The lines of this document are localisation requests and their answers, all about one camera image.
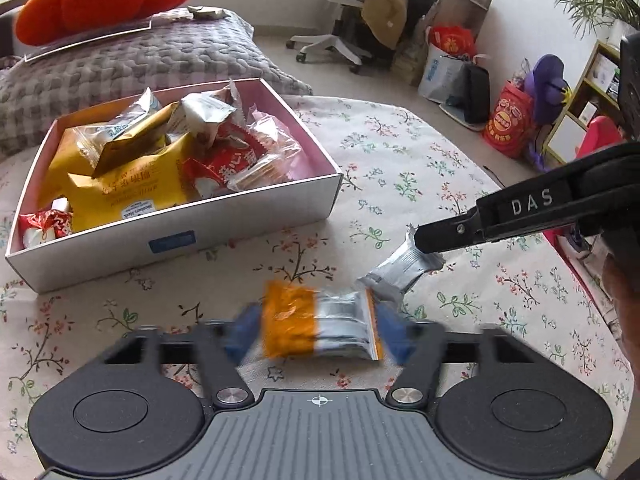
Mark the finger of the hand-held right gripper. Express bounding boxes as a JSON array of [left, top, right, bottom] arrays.
[[415, 166, 585, 257]]

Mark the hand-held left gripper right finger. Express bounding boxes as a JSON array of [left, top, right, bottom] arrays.
[[375, 302, 546, 408]]

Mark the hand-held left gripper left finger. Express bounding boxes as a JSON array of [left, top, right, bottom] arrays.
[[92, 305, 266, 408]]

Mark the orange silver snack packet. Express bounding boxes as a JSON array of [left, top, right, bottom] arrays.
[[262, 280, 386, 361]]

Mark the grey snack packet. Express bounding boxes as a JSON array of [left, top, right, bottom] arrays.
[[356, 225, 446, 303]]

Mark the white cardboard box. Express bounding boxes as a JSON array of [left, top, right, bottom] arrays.
[[5, 77, 344, 293]]

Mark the large yellow snack packet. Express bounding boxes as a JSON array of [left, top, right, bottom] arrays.
[[65, 135, 188, 233]]

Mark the small red snack packet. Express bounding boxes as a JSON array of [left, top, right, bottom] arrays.
[[19, 197, 73, 248]]

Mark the white snack packet blue print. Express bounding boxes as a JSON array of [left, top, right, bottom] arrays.
[[92, 87, 163, 148]]

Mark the person's right forearm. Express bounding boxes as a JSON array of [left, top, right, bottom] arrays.
[[600, 252, 640, 361]]

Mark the pink plastic object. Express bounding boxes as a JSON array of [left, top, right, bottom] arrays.
[[575, 115, 626, 161]]

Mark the wooden shelf unit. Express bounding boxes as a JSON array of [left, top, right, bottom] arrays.
[[542, 40, 626, 166]]

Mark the red yellow shopping bag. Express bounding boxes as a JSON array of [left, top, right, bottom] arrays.
[[482, 80, 538, 158]]

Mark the black bag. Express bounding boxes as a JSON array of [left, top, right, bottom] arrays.
[[457, 62, 491, 123]]

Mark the purple hat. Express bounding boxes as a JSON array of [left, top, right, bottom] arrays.
[[522, 54, 571, 126]]

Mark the white blue shopping bag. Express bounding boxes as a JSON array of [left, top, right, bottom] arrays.
[[417, 42, 471, 106]]

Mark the red gift bag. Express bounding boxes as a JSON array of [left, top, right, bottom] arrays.
[[427, 25, 476, 58]]

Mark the pink cracker packet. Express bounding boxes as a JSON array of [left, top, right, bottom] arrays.
[[227, 105, 303, 191]]

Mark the stack of cardboard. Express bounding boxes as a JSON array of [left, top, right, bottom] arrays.
[[392, 35, 431, 86]]

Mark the shiny gold snack packet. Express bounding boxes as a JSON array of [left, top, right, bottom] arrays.
[[92, 102, 181, 178]]

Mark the crumpled silver snack packet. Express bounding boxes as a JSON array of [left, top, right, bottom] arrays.
[[167, 91, 238, 136]]

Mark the beige jacket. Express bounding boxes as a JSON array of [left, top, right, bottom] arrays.
[[357, 0, 416, 51]]

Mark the white office chair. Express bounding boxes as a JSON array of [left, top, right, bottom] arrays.
[[286, 0, 416, 73]]

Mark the grey quilted cushion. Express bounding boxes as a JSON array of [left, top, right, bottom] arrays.
[[0, 7, 313, 161]]

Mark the silver green packet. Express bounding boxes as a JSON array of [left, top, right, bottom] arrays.
[[187, 5, 228, 20]]

